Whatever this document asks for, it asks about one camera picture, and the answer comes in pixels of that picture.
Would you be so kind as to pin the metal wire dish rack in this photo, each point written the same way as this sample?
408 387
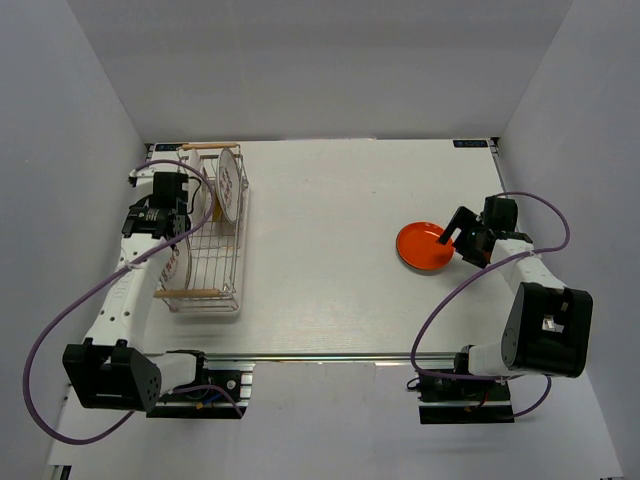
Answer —
209 152

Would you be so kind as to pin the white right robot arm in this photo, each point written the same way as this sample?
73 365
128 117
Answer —
548 327

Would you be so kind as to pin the white plate red characters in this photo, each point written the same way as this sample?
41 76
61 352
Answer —
228 184
176 274

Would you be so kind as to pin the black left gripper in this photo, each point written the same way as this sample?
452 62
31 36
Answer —
140 205

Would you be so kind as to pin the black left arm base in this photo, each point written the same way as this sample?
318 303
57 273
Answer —
222 391

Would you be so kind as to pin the orange plastic plate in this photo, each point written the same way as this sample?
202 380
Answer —
418 246

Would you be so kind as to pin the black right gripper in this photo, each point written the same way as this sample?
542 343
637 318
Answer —
465 219

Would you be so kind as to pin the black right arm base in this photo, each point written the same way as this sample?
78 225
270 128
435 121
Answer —
461 402

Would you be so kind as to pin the aluminium table edge rail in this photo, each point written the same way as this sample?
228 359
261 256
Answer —
500 165

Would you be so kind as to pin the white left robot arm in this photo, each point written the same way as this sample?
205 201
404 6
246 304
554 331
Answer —
109 370

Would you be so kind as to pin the plain white plate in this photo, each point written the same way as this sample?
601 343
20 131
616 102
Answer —
197 175

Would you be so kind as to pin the yellow patterned small plate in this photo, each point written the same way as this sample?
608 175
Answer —
217 210

